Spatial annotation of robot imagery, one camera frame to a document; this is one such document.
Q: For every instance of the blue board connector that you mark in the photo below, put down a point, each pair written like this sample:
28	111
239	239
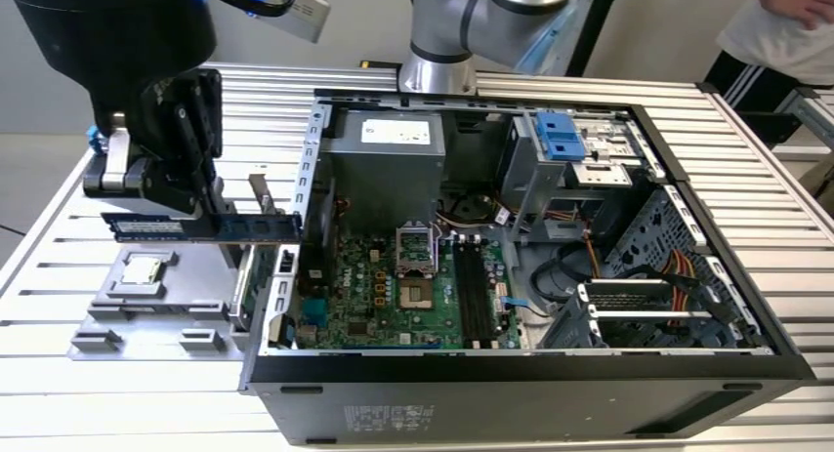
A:
314	310

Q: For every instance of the blue plastic drive latch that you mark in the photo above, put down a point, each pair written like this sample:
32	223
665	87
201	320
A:
559	139

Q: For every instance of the black yellow-tipped plug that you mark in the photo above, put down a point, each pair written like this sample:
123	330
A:
380	64

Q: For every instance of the grey parts rack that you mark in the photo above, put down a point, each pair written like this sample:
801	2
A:
188	281

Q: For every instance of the black round fan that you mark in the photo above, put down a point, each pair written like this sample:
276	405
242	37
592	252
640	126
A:
466	210

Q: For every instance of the silver CPU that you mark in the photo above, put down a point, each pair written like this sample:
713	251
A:
140	271

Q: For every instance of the black frame post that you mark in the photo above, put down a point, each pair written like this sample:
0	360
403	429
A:
595	32

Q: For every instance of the thin metal locking lever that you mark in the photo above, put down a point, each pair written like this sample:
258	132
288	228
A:
434	252

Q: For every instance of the blue expansion slot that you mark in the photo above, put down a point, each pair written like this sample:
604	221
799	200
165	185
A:
391	346

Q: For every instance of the blue RAM stick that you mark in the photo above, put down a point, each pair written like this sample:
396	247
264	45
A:
149	227

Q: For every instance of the person in white shirt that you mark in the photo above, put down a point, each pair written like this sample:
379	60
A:
769	47

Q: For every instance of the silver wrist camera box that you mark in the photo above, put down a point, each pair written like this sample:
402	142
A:
311	17

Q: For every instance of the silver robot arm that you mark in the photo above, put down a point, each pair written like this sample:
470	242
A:
443	37

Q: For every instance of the black square chipset chip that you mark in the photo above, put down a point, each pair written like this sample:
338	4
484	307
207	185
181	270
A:
358	328

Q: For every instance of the CPU socket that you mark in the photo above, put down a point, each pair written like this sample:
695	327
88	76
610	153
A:
416	296

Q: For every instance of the grey power supply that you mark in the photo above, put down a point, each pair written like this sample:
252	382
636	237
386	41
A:
384	178

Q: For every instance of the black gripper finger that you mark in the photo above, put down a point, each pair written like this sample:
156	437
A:
199	115
163	183

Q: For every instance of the pale blue pull tab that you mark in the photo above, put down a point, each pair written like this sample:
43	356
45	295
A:
515	301

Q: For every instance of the black PC case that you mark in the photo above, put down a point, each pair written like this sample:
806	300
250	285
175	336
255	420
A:
520	413

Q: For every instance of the green motherboard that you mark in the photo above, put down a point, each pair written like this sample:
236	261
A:
364	296

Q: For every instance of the cream power connector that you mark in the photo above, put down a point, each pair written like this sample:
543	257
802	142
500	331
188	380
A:
500	290

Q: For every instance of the green graphics card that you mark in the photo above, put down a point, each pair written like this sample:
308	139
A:
260	276

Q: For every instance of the grey metal drive cage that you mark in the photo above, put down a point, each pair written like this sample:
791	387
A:
518	198

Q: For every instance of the metal disk bay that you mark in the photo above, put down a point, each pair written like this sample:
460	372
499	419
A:
644	315

